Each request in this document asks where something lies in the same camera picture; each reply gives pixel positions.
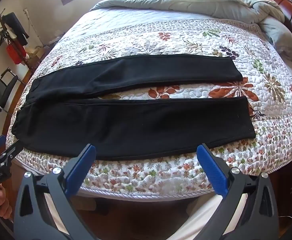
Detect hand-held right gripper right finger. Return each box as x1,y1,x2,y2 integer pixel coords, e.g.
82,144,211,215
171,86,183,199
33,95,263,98
196,143,277,240

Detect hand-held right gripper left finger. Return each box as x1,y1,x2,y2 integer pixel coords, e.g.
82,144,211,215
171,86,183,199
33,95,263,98
13,144,104,240

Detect black pants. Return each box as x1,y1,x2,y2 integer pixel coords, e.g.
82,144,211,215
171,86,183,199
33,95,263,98
11,54,256,161

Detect person's left hand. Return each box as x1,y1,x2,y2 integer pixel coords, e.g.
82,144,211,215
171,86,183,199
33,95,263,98
0,184,13,220

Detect black chair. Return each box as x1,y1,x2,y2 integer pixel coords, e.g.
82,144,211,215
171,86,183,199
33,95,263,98
0,67,20,113

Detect red bag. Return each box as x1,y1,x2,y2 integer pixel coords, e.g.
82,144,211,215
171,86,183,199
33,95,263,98
6,42,27,65

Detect cardboard box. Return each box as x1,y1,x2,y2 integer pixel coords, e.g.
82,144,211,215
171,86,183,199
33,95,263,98
27,46,47,64

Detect wooden coat rack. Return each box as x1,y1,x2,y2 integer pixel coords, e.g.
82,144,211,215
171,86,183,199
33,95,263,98
0,7,30,67

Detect black hanging garment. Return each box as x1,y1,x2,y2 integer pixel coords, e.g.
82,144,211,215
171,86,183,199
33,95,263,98
3,12,29,46

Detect floral quilted bedspread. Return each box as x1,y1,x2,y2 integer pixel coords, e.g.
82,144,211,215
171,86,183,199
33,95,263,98
6,5,292,201

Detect light grey comforter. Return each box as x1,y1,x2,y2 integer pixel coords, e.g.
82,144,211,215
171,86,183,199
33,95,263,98
90,0,292,68

